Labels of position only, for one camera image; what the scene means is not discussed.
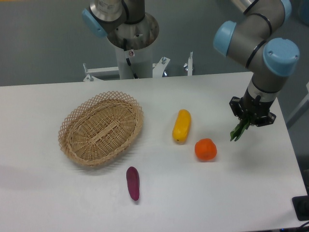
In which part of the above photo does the woven wicker basket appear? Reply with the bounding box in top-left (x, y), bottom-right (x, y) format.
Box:
top-left (58, 91), bottom-right (144, 166)

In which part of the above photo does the black device at table edge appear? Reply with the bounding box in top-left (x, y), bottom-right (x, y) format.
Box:
top-left (292, 195), bottom-right (309, 221)

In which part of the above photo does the green leafy vegetable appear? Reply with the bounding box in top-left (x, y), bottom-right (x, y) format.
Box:
top-left (230, 117), bottom-right (251, 142)

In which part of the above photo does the purple plastic eggplant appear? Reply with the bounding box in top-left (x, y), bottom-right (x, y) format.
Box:
top-left (126, 166), bottom-right (140, 201)

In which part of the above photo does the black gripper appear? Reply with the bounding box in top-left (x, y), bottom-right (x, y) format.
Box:
top-left (229, 90), bottom-right (276, 127)

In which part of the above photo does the white frame at right edge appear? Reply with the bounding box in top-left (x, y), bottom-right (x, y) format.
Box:
top-left (286, 83), bottom-right (309, 129)

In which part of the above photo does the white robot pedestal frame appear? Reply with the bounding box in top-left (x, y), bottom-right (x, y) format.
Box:
top-left (82, 45), bottom-right (195, 82)

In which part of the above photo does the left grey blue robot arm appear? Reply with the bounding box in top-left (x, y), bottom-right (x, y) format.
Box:
top-left (82, 0), bottom-right (170, 79)

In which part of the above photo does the orange plastic pumpkin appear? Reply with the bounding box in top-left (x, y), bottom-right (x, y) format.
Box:
top-left (194, 138), bottom-right (217, 161)

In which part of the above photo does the yellow plastic vegetable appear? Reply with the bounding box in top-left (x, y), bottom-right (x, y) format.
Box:
top-left (172, 109), bottom-right (191, 144)

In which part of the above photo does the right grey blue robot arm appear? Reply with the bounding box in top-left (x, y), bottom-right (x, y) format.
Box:
top-left (213, 0), bottom-right (300, 127)

